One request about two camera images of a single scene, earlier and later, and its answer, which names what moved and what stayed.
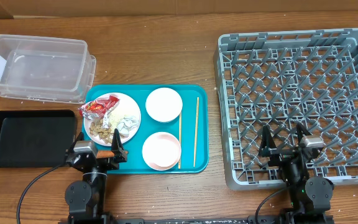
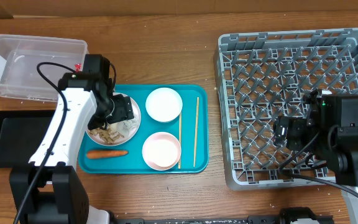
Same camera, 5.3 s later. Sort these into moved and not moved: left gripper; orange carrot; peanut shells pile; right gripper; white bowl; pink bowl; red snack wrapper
Moved: red snack wrapper; left gripper; right gripper
Not moved: peanut shells pile; orange carrot; white bowl; pink bowl
